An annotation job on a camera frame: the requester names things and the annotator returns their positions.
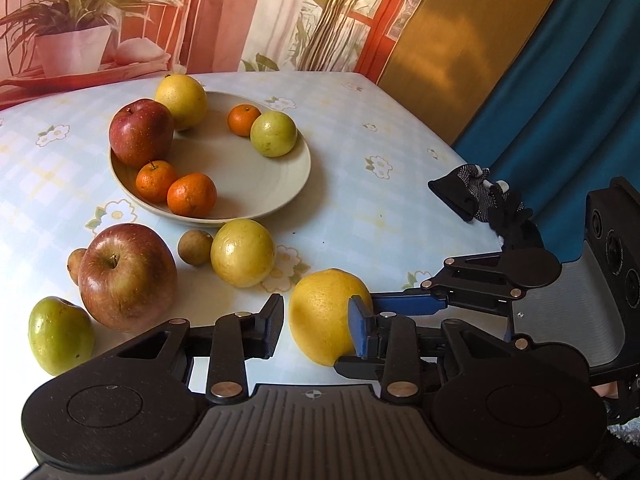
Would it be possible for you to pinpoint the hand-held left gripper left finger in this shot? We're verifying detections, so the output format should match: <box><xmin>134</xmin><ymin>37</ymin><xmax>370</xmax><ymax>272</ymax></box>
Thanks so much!
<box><xmin>117</xmin><ymin>294</ymin><xmax>286</xmax><ymax>405</ymax></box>

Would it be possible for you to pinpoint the black dotted glove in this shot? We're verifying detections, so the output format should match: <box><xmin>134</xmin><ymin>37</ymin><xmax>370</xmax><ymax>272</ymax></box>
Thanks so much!
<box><xmin>428</xmin><ymin>163</ymin><xmax>546</xmax><ymax>251</ymax></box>

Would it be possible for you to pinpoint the green round fruit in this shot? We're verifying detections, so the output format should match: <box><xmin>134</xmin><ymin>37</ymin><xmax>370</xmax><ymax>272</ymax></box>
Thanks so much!
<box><xmin>250</xmin><ymin>111</ymin><xmax>298</xmax><ymax>158</ymax></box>
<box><xmin>28</xmin><ymin>296</ymin><xmax>96</xmax><ymax>377</ymax></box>

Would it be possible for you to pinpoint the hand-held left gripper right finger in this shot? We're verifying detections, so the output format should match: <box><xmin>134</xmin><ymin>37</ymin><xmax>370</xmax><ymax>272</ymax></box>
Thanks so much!
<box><xmin>347</xmin><ymin>296</ymin><xmax>516</xmax><ymax>405</ymax></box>

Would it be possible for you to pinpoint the orange tangerine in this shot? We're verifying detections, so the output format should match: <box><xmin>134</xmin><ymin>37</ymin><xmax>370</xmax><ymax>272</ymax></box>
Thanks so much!
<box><xmin>166</xmin><ymin>173</ymin><xmax>218</xmax><ymax>218</ymax></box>
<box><xmin>136</xmin><ymin>160</ymin><xmax>179</xmax><ymax>204</ymax></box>
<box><xmin>227</xmin><ymin>104</ymin><xmax>262</xmax><ymax>137</ymax></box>

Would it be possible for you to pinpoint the yellow lemon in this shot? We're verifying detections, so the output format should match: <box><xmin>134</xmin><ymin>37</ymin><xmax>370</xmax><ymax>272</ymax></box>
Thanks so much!
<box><xmin>154</xmin><ymin>74</ymin><xmax>208</xmax><ymax>132</ymax></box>

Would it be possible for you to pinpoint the yellow panel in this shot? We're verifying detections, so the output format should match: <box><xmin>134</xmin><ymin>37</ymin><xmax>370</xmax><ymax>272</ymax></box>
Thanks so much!
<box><xmin>375</xmin><ymin>0</ymin><xmax>576</xmax><ymax>146</ymax></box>

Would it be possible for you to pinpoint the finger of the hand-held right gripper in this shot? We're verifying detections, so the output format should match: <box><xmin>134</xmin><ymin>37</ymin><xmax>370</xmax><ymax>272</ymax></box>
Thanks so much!
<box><xmin>371</xmin><ymin>251</ymin><xmax>507</xmax><ymax>317</ymax></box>
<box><xmin>334</xmin><ymin>355</ymin><xmax>386</xmax><ymax>382</ymax></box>

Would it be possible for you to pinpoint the small brown round fruit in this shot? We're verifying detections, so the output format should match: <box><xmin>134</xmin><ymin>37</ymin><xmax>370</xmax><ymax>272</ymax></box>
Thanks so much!
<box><xmin>177</xmin><ymin>230</ymin><xmax>215</xmax><ymax>267</ymax></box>
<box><xmin>67</xmin><ymin>248</ymin><xmax>89</xmax><ymax>286</ymax></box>

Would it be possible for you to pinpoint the yellow-green round fruit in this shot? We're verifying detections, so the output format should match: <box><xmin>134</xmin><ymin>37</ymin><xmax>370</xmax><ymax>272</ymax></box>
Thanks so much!
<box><xmin>210</xmin><ymin>219</ymin><xmax>277</xmax><ymax>289</ymax></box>

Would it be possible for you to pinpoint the blue curtain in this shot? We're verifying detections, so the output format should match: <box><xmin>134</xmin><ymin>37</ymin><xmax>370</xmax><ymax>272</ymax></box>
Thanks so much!
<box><xmin>452</xmin><ymin>0</ymin><xmax>640</xmax><ymax>266</ymax></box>

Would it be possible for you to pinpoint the floral checked tablecloth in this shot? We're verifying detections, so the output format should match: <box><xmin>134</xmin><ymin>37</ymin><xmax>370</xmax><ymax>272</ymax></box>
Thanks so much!
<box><xmin>0</xmin><ymin>71</ymin><xmax>507</xmax><ymax>476</ymax></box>

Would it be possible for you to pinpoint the large yellow grapefruit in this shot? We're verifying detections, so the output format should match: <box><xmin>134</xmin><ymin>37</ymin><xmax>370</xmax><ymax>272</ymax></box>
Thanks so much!
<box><xmin>288</xmin><ymin>269</ymin><xmax>373</xmax><ymax>367</ymax></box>

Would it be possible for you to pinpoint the cream round plate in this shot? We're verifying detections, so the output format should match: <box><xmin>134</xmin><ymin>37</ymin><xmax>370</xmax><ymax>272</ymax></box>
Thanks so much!
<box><xmin>109</xmin><ymin>91</ymin><xmax>312</xmax><ymax>221</ymax></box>

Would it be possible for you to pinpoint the printed plant backdrop poster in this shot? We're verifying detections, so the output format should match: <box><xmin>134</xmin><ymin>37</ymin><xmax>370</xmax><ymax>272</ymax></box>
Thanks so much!
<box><xmin>0</xmin><ymin>0</ymin><xmax>446</xmax><ymax>111</ymax></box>

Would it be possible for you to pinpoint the large red apple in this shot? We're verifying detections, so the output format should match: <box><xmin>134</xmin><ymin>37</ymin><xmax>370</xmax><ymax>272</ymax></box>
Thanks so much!
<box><xmin>78</xmin><ymin>223</ymin><xmax>178</xmax><ymax>333</ymax></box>

